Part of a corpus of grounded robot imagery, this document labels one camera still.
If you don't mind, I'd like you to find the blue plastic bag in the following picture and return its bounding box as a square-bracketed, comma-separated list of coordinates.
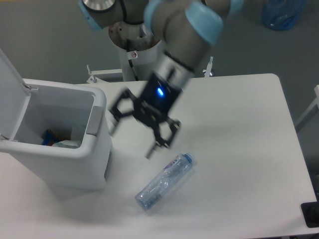
[261, 0, 308, 31]

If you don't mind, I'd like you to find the white trash can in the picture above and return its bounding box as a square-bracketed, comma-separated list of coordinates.
[0, 79, 112, 190]

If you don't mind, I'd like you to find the blue orange snack packet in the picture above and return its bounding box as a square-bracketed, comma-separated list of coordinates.
[41, 129, 71, 146]

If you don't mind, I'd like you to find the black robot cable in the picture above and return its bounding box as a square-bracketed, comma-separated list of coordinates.
[126, 39, 139, 82]

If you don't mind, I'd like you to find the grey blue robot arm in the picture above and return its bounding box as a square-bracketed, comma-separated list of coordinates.
[78, 0, 243, 158]

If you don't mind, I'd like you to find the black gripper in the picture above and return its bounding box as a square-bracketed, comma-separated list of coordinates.
[108, 72, 184, 159]

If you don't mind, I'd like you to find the white pedestal base frame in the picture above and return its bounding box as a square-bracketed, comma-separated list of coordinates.
[86, 56, 214, 84]

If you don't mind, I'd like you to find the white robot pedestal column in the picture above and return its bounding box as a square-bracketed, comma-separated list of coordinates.
[108, 19, 165, 82]

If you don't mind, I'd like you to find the white trash can lid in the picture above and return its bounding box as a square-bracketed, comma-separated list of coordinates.
[0, 51, 38, 140]

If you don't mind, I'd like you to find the clear plastic water bottle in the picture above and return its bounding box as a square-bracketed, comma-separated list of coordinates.
[135, 152, 195, 211]

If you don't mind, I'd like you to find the white frame at right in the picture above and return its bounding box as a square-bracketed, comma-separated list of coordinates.
[295, 85, 319, 133]

